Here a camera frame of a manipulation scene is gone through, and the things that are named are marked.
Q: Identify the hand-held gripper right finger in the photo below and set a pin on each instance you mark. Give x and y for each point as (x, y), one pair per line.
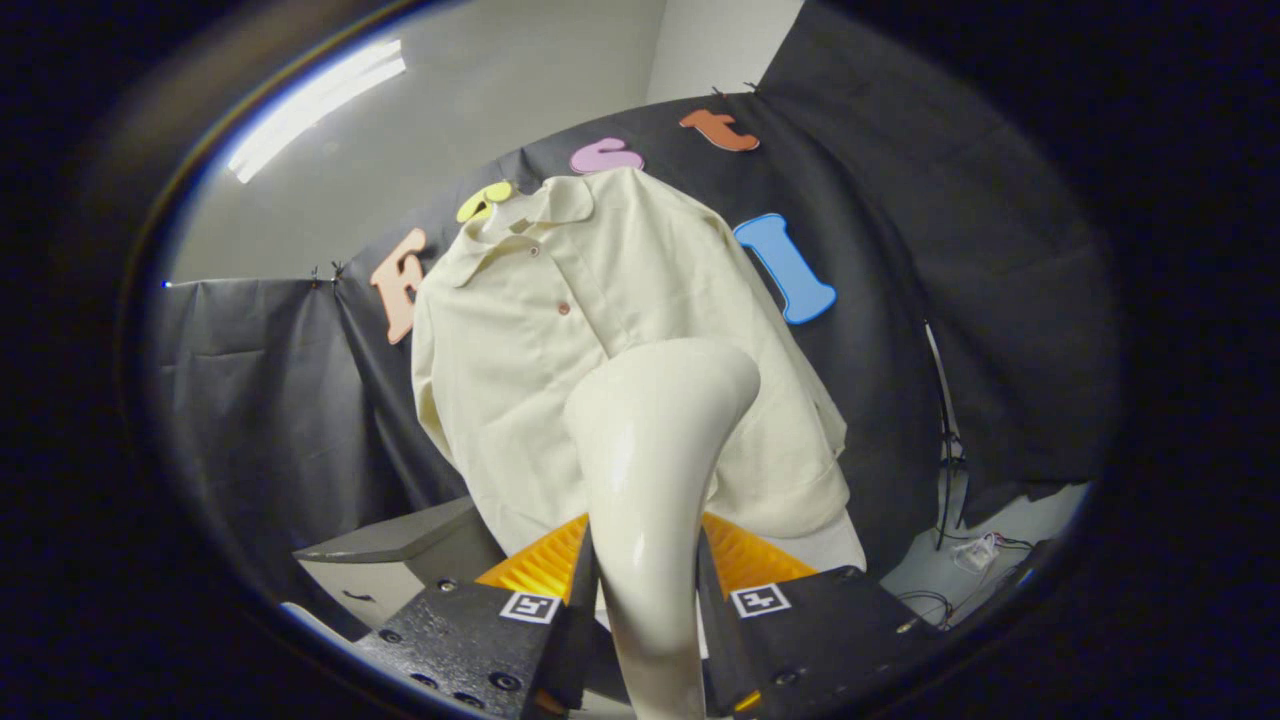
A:
(830, 630)

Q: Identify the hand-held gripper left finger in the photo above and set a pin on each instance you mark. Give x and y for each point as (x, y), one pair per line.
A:
(460, 640)

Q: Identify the white garment steamer head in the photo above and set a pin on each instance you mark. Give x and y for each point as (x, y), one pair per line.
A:
(650, 470)

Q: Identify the cream button shirt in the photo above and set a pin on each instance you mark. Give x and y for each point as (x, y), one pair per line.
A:
(520, 380)

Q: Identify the white ironing board cover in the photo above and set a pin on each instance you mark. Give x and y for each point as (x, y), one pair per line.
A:
(840, 550)

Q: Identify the grey cabinet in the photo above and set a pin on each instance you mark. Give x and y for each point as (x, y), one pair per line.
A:
(420, 540)

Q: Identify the black backdrop cloth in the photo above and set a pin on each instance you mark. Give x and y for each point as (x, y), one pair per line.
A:
(900, 200)

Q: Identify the ceiling light panel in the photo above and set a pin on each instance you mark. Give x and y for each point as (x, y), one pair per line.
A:
(315, 105)

